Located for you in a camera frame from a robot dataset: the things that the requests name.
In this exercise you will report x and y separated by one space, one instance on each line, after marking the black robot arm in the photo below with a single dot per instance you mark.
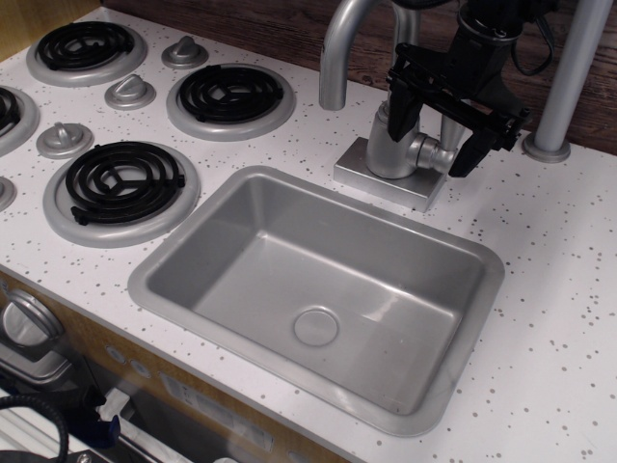
506 15

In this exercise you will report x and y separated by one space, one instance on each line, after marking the black coil burner back left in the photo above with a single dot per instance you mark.
84 54

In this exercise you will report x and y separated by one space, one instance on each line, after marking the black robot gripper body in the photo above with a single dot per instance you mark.
464 83

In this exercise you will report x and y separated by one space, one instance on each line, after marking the silver stove knob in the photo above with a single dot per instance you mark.
132 93
64 141
184 54

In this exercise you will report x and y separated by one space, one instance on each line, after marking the black coil burner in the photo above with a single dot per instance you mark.
84 54
121 194
230 102

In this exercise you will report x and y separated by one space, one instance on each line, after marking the silver faucet lever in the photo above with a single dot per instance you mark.
429 153

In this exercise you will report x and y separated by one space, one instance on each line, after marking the silver stove knob middle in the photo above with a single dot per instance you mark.
132 93

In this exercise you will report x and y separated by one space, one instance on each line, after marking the silver stove knob edge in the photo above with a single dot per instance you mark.
7 193

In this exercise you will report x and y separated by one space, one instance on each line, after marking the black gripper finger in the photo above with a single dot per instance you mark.
404 109
472 153

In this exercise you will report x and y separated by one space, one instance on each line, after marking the grey support pole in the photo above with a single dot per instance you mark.
548 143

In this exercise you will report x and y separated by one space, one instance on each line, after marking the black coil burner left edge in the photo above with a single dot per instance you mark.
20 117

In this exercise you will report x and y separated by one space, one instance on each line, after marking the grey plastic sink basin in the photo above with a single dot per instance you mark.
372 312

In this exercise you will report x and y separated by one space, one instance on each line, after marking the black coil burner front right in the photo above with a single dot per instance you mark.
121 194

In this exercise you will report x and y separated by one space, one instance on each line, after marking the black coil burner back right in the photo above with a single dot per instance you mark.
230 102

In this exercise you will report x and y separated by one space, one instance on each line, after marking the silver stove knob lower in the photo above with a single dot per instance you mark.
64 141

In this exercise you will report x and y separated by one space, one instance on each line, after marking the silver toy faucet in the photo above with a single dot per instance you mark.
376 165

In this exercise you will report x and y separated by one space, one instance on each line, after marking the oven door with handle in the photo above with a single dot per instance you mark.
172 406

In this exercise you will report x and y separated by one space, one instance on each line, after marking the silver stove knob top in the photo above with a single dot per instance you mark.
184 54

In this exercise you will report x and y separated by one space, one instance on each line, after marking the silver oven dial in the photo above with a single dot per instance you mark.
28 327

